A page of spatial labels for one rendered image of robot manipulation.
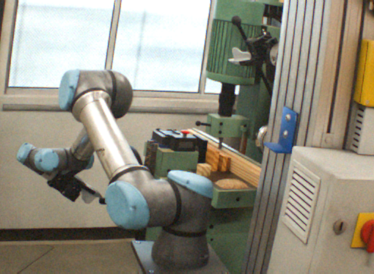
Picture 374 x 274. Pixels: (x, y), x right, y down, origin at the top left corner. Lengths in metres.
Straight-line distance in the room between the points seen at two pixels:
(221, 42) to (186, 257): 0.89
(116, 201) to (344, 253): 0.62
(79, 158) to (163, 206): 0.64
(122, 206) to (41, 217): 2.16
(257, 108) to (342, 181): 1.26
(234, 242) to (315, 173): 1.14
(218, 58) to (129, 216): 0.90
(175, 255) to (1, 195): 2.04
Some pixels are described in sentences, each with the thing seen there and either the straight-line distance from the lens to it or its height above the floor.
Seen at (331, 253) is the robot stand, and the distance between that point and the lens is 1.14.
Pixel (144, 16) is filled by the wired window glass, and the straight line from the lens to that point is 3.68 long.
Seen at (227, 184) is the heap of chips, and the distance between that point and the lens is 2.09.
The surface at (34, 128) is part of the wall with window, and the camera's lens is 3.48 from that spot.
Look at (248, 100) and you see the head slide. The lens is 2.37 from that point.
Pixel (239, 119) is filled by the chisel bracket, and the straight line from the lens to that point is 2.34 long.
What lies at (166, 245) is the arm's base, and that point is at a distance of 1.64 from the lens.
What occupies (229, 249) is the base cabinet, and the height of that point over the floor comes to 0.64.
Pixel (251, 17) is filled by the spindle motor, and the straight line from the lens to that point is 2.23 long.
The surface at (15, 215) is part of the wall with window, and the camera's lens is 3.61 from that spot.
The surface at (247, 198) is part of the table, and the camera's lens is 2.11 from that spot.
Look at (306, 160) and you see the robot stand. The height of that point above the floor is 1.22.
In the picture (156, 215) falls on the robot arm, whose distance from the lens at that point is 1.53.
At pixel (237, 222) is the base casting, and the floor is 0.75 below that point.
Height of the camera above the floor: 1.49
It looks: 12 degrees down
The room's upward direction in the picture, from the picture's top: 8 degrees clockwise
